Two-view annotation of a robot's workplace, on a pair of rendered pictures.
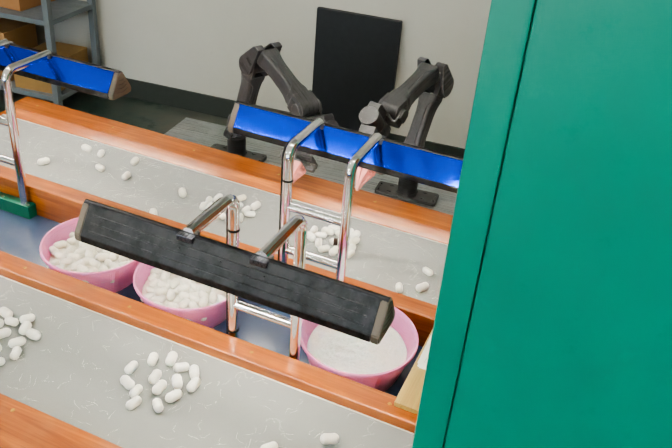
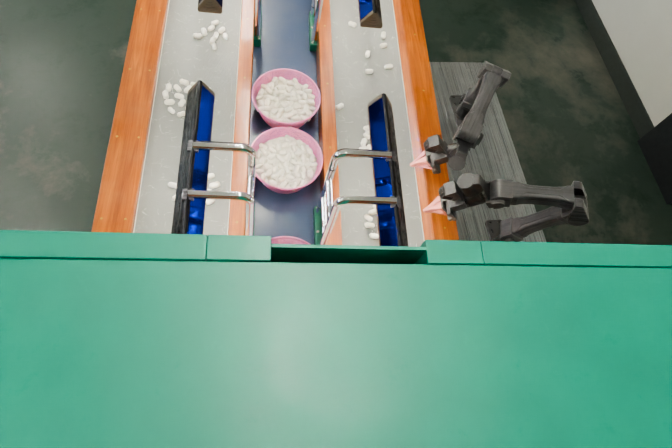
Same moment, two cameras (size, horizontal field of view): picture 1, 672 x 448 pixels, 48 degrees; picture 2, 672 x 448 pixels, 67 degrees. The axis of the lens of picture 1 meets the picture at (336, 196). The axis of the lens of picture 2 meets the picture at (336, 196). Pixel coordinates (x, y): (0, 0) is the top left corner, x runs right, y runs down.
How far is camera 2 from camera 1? 122 cm
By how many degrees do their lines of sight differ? 44
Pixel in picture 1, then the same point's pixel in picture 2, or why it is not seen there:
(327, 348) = not seen: hidden behind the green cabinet
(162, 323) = (236, 165)
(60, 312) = (224, 114)
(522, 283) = not seen: outside the picture
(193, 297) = (274, 168)
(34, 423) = (134, 151)
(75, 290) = (239, 110)
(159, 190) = (368, 96)
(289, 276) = (181, 216)
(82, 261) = (272, 98)
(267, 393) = not seen: hidden behind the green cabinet
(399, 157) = (387, 226)
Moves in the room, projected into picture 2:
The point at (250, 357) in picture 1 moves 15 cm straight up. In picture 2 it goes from (232, 223) to (231, 203)
